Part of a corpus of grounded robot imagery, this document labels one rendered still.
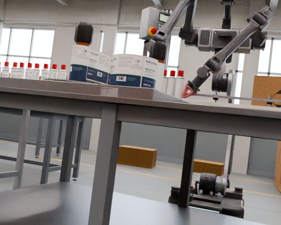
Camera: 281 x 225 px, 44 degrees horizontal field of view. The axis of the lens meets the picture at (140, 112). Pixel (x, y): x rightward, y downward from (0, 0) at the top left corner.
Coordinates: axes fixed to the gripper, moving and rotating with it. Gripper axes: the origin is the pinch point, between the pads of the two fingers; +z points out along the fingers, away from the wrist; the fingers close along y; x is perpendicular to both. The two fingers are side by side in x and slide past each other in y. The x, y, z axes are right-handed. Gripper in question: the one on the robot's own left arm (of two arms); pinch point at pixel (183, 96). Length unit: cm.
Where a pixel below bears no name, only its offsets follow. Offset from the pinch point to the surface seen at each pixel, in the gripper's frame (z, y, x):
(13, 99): 45, 80, -30
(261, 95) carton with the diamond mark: -30.7, -20.2, 28.5
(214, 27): -116, -532, -218
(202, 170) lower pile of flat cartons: 103, -433, -13
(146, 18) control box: -19, 1, -52
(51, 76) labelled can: 52, 2, -79
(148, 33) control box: -13.1, 1.4, -44.0
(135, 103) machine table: 7, 85, 15
